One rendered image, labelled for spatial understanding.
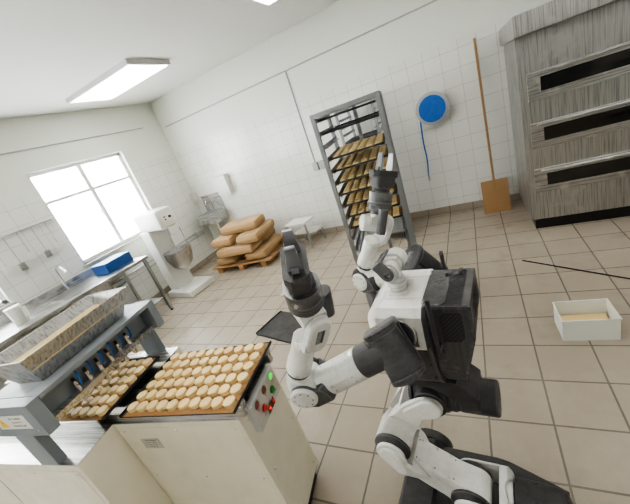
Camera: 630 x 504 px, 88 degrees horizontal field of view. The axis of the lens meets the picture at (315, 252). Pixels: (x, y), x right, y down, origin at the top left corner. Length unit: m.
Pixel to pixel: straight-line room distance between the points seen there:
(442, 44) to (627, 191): 2.49
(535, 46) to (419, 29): 1.52
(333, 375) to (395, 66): 4.34
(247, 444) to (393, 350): 0.90
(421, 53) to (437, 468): 4.32
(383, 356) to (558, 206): 3.47
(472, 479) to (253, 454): 0.87
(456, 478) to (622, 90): 3.37
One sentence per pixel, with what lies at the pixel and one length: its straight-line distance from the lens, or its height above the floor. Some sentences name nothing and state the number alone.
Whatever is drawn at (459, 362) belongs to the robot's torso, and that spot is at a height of 1.04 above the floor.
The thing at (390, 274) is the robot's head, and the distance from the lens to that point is 0.95.
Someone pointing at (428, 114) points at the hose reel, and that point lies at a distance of 4.71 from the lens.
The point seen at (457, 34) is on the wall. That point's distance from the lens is 4.83.
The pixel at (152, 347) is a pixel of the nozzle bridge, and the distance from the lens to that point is 2.27.
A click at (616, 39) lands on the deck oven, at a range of 3.97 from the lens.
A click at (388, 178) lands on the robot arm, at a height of 1.50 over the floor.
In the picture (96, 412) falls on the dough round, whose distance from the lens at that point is 1.93.
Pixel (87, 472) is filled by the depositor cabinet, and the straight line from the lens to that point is 1.91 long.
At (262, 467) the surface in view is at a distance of 1.68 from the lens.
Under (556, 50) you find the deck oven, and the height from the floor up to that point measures 1.65.
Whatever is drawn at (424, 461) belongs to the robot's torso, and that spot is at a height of 0.44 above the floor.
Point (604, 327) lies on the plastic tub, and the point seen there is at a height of 0.10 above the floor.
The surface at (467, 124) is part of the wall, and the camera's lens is 4.86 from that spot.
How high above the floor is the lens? 1.77
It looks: 20 degrees down
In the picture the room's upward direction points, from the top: 20 degrees counter-clockwise
